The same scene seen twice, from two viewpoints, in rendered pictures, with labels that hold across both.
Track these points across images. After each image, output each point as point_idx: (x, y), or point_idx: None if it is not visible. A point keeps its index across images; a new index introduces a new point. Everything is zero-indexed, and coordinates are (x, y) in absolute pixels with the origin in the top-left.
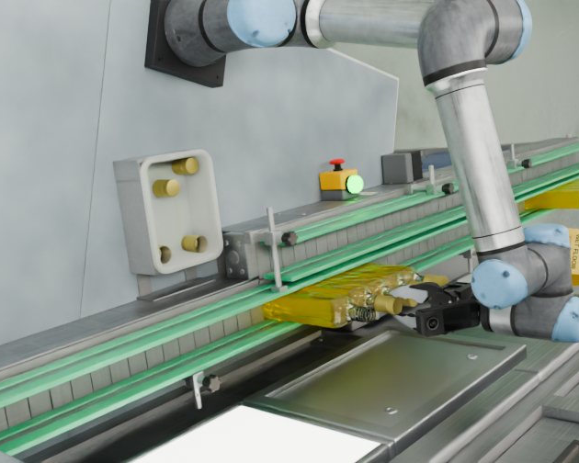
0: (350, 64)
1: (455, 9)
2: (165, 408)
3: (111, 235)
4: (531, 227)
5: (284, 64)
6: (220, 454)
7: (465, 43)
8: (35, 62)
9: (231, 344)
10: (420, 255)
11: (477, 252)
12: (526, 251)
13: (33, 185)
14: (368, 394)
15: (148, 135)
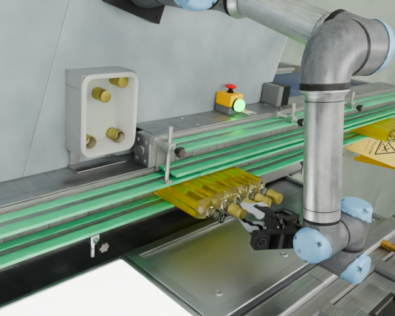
0: None
1: (339, 38)
2: None
3: (55, 121)
4: (348, 200)
5: (209, 10)
6: (94, 304)
7: (338, 68)
8: None
9: (124, 214)
10: (271, 158)
11: (303, 217)
12: (338, 227)
13: None
14: (207, 271)
15: (96, 52)
